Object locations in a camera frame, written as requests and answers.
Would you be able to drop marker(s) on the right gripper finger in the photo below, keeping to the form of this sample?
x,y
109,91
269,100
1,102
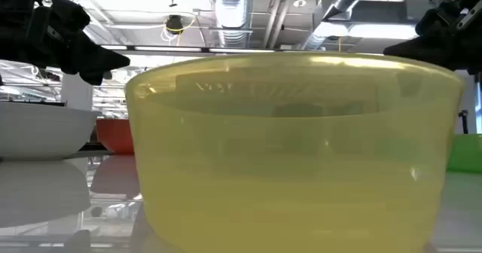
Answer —
x,y
433,51

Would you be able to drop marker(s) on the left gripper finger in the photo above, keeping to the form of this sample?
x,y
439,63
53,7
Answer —
x,y
101,61
96,78

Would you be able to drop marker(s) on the large orange bowl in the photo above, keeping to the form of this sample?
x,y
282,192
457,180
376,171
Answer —
x,y
115,134

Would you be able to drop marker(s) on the large white bowl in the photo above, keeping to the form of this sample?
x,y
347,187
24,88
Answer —
x,y
37,132

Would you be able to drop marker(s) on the green translucent plastic bowl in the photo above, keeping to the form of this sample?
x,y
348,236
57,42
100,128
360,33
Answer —
x,y
467,153

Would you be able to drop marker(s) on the yellow translucent plastic bowl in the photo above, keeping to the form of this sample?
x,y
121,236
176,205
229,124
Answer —
x,y
293,170

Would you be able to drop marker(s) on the white room pillar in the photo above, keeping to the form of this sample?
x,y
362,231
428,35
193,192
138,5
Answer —
x,y
77,95

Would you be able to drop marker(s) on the linear ceiling light rail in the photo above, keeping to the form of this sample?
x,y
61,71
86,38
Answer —
x,y
169,49

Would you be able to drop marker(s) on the black ceiling camera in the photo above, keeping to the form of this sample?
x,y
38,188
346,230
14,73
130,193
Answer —
x,y
174,24

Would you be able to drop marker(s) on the smooth silver ceiling duct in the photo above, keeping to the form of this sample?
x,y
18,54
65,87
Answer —
x,y
339,4

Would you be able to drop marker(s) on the ribbed silver ceiling duct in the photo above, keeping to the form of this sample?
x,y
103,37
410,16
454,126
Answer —
x,y
231,12

